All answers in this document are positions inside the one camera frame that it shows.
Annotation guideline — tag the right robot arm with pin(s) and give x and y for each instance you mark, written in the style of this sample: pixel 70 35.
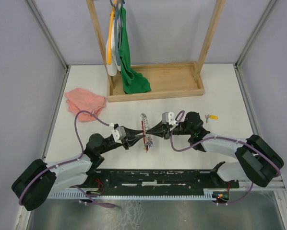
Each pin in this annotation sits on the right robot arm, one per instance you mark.
pixel 255 159

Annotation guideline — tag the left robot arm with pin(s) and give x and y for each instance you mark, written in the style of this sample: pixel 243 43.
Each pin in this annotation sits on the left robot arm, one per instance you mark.
pixel 40 180

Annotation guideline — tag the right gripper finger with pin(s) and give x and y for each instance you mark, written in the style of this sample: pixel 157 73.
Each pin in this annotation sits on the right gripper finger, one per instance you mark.
pixel 158 126
pixel 157 132

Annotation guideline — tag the green hanging garment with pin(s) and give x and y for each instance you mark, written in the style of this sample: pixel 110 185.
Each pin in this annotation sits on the green hanging garment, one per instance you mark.
pixel 133 82

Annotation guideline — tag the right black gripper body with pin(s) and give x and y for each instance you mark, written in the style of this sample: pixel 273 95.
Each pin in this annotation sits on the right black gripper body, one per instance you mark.
pixel 166 127

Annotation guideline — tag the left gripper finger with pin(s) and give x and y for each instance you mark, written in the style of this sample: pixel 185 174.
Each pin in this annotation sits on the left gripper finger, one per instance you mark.
pixel 134 133
pixel 131 141

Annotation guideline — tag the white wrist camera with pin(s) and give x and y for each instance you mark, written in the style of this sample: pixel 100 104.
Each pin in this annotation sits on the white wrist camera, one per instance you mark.
pixel 169 118
pixel 118 134

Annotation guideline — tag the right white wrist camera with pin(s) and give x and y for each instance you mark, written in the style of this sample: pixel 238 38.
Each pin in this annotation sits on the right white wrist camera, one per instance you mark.
pixel 169 118

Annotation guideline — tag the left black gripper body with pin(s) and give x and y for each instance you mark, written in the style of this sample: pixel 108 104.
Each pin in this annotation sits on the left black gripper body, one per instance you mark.
pixel 125 142

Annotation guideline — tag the wooden clothes rack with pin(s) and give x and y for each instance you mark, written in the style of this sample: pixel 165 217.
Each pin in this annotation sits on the wooden clothes rack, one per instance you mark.
pixel 171 80

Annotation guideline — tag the yellow clothes hanger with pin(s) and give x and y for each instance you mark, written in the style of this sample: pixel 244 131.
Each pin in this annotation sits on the yellow clothes hanger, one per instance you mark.
pixel 111 38

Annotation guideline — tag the yellow tag key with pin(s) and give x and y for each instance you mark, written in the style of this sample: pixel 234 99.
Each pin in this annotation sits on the yellow tag key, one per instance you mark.
pixel 207 117

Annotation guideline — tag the white hanging garment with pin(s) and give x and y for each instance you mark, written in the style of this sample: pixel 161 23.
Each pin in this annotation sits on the white hanging garment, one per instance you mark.
pixel 112 66

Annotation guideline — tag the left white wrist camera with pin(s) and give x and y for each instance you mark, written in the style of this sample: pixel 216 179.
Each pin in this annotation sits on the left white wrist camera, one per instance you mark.
pixel 118 134

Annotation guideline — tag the pink folded cloth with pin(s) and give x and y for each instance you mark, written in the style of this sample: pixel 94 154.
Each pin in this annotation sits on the pink folded cloth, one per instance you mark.
pixel 80 99

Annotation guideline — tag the grey cable duct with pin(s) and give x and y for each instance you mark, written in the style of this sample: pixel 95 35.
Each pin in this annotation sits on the grey cable duct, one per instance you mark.
pixel 201 195

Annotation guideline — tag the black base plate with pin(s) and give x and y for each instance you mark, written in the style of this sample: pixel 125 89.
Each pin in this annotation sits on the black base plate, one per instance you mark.
pixel 154 182

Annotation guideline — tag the grey clothes hanger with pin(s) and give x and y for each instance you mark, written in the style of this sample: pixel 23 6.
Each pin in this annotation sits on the grey clothes hanger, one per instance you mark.
pixel 117 30

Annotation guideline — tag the grey key holder with rings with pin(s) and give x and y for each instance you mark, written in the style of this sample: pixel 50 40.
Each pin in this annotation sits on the grey key holder with rings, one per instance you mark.
pixel 147 139

